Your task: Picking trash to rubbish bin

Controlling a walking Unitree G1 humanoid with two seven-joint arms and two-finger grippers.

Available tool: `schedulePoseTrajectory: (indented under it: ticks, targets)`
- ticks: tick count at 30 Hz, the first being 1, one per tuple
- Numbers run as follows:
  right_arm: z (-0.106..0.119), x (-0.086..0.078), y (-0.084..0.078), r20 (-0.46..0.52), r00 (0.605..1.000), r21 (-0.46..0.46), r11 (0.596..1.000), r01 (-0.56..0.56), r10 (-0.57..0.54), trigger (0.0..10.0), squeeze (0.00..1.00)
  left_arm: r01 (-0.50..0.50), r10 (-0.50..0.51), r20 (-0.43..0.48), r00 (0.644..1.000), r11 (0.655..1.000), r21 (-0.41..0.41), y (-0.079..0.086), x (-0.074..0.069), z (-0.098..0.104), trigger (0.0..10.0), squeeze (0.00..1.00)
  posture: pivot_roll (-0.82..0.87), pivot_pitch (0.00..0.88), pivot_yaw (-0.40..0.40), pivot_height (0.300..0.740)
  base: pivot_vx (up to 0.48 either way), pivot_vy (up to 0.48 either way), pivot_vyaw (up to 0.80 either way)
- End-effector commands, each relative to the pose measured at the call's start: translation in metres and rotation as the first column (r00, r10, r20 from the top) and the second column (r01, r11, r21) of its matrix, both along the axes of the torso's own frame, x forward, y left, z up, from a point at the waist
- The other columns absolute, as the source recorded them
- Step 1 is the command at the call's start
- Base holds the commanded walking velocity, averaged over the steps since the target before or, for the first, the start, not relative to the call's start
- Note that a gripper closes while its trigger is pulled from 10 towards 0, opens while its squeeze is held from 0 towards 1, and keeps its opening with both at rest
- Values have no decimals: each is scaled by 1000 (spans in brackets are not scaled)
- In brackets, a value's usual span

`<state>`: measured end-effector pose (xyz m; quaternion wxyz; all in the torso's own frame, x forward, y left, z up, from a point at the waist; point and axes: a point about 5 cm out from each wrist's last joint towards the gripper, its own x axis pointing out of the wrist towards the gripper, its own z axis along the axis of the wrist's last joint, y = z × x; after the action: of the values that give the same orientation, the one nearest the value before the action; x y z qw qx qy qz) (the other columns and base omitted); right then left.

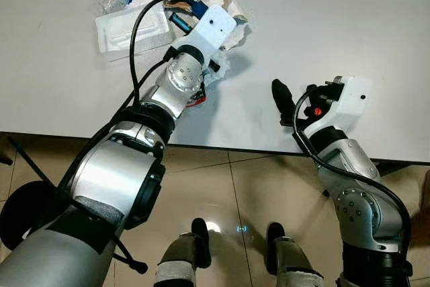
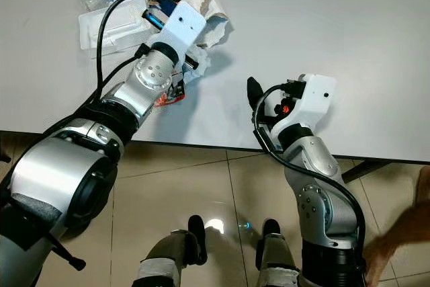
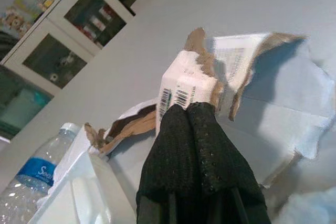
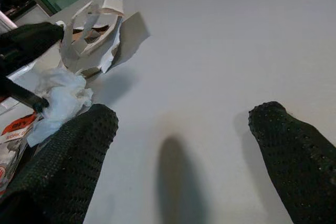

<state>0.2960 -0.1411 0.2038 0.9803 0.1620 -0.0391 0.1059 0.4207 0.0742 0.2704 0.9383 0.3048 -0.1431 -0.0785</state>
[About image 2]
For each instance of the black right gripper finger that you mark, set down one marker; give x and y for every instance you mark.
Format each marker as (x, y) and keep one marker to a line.
(254, 93)

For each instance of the brown white paper bag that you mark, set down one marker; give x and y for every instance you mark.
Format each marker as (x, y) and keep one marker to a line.
(216, 21)

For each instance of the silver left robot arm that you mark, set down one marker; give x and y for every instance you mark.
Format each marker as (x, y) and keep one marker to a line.
(54, 173)

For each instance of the person bare forearm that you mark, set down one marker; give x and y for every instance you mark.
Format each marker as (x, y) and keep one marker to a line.
(403, 233)

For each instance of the white crumpled tissue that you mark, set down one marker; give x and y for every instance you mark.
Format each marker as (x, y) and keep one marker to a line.
(200, 65)

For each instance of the red orange wrapper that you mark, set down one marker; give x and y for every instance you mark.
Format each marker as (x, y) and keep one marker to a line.
(171, 97)

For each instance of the white foam food tray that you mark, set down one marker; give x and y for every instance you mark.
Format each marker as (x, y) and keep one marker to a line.
(107, 28)

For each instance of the black slanted table leg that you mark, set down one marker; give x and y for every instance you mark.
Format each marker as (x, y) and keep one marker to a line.
(366, 171)

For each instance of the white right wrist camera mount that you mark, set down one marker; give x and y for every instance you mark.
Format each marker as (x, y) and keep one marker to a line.
(316, 99)

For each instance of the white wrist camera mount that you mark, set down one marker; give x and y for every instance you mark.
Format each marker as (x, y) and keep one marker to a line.
(181, 25)
(316, 99)

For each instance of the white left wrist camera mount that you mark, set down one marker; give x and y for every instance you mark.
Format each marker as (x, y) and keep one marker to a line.
(181, 25)

